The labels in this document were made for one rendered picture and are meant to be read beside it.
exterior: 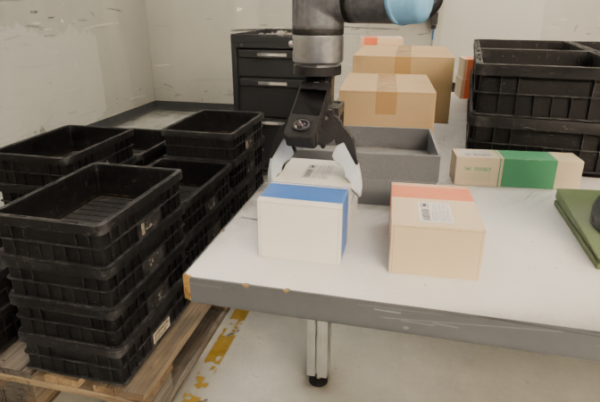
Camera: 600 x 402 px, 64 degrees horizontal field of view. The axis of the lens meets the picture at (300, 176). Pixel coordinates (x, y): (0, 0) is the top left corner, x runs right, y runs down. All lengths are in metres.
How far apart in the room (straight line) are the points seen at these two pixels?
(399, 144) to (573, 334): 0.56
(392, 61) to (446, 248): 0.94
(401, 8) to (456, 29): 3.88
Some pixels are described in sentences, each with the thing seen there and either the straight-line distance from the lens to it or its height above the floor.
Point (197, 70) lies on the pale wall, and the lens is 5.03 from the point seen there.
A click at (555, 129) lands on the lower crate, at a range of 1.14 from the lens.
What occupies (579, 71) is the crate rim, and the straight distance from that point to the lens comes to 1.12.
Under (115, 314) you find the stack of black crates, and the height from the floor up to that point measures 0.36.
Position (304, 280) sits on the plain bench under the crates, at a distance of 0.66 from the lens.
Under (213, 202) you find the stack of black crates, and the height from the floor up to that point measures 0.40.
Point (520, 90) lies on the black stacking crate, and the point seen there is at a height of 0.88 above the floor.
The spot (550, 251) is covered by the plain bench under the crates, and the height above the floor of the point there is 0.70.
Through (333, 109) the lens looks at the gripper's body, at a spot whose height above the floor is 0.90.
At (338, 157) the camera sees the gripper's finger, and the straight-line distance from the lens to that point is 0.73.
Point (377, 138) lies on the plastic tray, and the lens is 1.05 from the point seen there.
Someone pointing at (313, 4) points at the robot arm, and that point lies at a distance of 0.69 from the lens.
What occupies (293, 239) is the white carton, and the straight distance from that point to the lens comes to 0.69.
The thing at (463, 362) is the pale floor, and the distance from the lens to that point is 1.68.
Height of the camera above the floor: 1.05
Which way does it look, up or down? 20 degrees down
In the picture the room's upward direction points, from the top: straight up
